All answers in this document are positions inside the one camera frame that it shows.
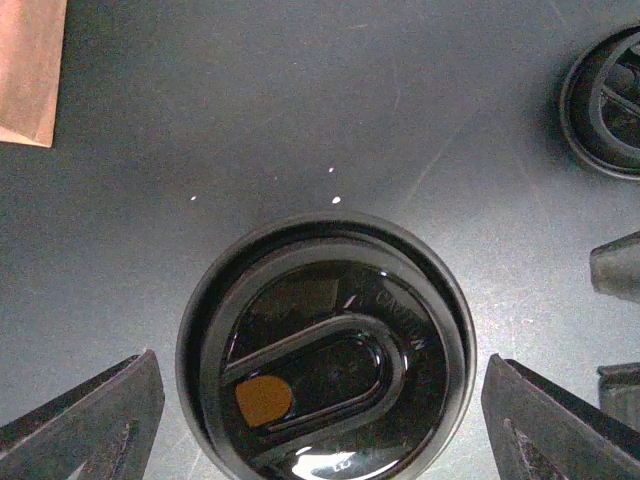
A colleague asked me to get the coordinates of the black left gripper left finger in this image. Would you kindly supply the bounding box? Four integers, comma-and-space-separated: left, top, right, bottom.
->
1, 350, 165, 479

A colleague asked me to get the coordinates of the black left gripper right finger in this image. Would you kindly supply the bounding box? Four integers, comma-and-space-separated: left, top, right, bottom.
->
481, 354, 639, 479

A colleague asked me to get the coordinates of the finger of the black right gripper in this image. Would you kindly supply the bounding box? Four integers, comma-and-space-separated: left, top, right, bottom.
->
597, 363, 640, 430
589, 231, 640, 303

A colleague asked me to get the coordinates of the brown paper bag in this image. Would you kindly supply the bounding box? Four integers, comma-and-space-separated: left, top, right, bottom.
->
1, 0, 67, 148

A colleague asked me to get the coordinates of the black coffee cup lid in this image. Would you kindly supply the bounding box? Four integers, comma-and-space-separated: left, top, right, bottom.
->
558, 24, 639, 182

